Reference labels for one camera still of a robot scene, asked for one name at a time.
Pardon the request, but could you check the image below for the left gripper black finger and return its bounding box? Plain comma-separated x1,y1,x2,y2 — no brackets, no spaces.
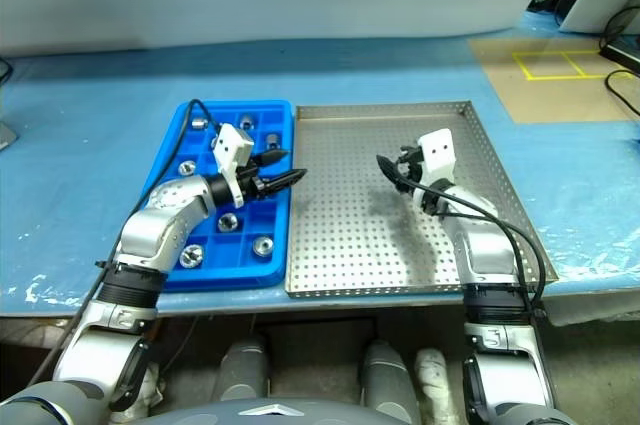
259,168,307,196
252,147,291,166

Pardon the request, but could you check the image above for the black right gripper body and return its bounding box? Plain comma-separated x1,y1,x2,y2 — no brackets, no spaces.
397,144,426,184

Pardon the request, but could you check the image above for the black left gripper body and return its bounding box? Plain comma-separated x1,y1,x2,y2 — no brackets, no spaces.
234,152,274,201

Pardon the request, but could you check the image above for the blue compartment tray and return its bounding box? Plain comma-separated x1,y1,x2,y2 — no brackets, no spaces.
142,98,294,293

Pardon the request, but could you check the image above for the perforated metal tray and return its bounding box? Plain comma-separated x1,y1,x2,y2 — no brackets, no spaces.
283,100,560,300

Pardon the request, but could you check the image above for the brown cardboard mat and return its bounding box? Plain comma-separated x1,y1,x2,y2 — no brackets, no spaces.
468,34,640,125

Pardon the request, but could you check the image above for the blue plastic table cover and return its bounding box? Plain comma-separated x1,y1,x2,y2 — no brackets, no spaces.
0,37,640,319

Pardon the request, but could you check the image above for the grey rounded robot leg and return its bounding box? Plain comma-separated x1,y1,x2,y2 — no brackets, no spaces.
218,337,271,404
360,339,421,411

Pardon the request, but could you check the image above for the white crumpled cloth bundle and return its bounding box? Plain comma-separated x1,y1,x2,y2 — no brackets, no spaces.
112,362,166,416
413,348,454,419

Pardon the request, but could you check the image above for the translucent white plastic bin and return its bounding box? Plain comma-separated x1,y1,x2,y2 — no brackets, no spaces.
544,289,640,329

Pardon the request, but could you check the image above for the grey robot torso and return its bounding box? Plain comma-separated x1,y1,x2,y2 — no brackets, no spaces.
149,397,426,425

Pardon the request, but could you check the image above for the black flat device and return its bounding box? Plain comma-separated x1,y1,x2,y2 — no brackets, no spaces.
599,34,640,74

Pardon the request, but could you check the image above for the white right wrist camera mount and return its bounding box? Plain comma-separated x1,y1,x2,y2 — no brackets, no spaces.
417,128,457,186

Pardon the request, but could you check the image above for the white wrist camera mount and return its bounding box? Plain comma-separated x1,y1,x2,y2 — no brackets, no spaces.
210,123,256,209
417,128,457,186

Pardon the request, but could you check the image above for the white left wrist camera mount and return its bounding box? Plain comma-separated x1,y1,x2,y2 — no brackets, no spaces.
210,123,256,209

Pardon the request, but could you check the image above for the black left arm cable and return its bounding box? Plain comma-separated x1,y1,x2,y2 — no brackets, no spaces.
29,98,224,386

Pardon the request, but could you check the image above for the black curved thin cable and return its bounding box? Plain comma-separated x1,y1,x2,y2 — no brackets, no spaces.
604,69,640,119

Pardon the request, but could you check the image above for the black looped cable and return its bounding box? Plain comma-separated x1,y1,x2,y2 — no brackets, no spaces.
598,5,640,49

